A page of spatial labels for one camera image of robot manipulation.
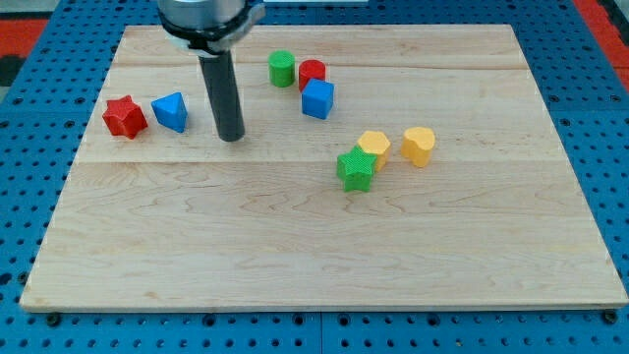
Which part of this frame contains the yellow hexagon block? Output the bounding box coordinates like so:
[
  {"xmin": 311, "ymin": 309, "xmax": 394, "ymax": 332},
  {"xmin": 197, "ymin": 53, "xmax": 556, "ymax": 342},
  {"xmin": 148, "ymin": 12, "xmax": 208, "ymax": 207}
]
[{"xmin": 357, "ymin": 131, "xmax": 391, "ymax": 172}]

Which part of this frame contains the blue cube block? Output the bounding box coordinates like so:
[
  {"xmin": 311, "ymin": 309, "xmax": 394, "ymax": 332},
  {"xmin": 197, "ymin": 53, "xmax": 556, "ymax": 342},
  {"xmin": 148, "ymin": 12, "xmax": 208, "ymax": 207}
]
[{"xmin": 302, "ymin": 79, "xmax": 335, "ymax": 120}]

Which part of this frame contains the green star block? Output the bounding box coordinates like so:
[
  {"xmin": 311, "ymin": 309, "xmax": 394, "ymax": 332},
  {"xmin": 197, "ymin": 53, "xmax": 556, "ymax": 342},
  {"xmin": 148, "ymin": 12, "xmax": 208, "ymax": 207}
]
[{"xmin": 336, "ymin": 146, "xmax": 377, "ymax": 192}]

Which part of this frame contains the red star block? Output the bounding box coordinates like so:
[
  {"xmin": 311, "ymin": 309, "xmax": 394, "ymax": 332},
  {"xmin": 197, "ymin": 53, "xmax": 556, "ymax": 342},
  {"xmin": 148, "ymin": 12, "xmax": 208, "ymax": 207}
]
[{"xmin": 102, "ymin": 95, "xmax": 148, "ymax": 140}]

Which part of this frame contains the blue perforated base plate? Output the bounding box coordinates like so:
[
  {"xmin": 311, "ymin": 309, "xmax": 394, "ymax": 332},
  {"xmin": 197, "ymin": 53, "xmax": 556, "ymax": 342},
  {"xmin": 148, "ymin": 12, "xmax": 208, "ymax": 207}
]
[{"xmin": 1, "ymin": 1, "xmax": 628, "ymax": 353}]

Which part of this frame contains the red cylinder block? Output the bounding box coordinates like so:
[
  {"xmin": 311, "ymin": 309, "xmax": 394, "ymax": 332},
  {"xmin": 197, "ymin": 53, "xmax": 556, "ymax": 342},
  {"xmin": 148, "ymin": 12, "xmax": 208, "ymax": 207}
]
[{"xmin": 298, "ymin": 59, "xmax": 326, "ymax": 91}]

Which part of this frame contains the green cylinder block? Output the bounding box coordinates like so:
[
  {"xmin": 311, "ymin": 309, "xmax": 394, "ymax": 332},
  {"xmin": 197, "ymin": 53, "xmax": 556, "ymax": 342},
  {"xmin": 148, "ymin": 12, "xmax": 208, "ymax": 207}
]
[{"xmin": 267, "ymin": 50, "xmax": 295, "ymax": 88}]

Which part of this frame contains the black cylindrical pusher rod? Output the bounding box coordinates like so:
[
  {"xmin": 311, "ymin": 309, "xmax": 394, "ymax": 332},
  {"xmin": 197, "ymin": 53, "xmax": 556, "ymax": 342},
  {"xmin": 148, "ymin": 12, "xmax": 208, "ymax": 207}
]
[{"xmin": 199, "ymin": 51, "xmax": 245, "ymax": 143}]

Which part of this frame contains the blue triangle block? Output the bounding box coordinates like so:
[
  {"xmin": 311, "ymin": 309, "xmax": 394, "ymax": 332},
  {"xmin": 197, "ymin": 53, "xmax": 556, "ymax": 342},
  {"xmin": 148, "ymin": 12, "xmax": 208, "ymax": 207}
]
[{"xmin": 151, "ymin": 92, "xmax": 188, "ymax": 133}]

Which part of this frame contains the light wooden board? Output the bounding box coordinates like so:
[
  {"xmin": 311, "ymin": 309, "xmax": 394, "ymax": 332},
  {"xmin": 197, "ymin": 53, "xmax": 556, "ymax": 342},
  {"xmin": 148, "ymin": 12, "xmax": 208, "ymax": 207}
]
[{"xmin": 21, "ymin": 25, "xmax": 628, "ymax": 313}]

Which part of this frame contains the yellow heart block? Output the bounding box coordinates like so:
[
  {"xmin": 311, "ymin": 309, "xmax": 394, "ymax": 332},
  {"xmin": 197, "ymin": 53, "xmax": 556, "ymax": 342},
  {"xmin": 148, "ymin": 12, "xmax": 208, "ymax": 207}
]
[{"xmin": 401, "ymin": 127, "xmax": 435, "ymax": 168}]

